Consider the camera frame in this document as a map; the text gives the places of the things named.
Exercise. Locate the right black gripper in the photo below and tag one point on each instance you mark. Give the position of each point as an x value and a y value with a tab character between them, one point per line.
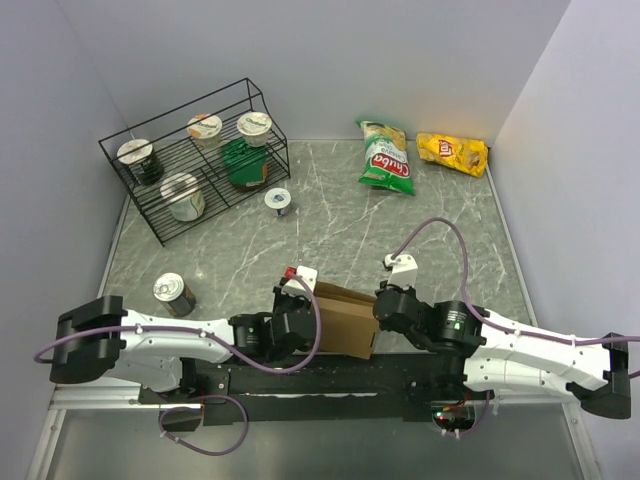
409	291

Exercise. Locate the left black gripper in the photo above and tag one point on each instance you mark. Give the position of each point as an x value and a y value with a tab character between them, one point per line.
281	297

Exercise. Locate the brown cardboard box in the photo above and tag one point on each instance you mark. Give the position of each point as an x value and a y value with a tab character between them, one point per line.
348	325

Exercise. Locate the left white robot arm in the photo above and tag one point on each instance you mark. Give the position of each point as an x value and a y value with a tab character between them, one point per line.
102	338

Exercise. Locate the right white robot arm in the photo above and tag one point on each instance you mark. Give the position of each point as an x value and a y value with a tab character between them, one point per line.
479	351

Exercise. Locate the small white yogurt cup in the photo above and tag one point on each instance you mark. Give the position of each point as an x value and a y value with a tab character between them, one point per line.
278	201

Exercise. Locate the dark tin can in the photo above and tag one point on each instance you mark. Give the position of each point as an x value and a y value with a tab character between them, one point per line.
171	290

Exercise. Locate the green Chuba chips bag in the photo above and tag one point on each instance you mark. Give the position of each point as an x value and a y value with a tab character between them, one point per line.
386	158

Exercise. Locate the white cup lower rack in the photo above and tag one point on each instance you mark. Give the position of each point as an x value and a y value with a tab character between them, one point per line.
183	196

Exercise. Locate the green snack bag in rack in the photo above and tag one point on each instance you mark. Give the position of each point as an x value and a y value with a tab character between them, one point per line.
246	166

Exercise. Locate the yellow Lays chips bag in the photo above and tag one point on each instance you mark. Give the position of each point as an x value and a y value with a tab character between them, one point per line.
469	156

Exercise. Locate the Chobani yogurt cup on rack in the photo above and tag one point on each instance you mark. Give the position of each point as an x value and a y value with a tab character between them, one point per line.
255	127

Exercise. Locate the orange yogurt cup on rack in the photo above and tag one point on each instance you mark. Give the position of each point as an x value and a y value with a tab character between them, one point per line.
205	130

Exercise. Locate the dark yogurt cup on rack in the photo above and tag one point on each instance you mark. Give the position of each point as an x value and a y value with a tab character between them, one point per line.
139	156

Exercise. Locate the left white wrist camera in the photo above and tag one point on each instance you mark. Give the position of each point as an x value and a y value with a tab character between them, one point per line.
299	281

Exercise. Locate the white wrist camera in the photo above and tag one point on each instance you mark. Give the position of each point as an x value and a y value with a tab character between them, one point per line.
402	270
299	281

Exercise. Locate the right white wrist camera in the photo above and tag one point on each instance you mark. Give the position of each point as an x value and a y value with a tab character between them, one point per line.
402	270

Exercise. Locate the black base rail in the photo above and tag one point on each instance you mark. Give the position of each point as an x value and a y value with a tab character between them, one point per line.
332	387

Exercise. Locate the black wire rack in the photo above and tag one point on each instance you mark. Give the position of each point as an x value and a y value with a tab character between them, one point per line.
178	153

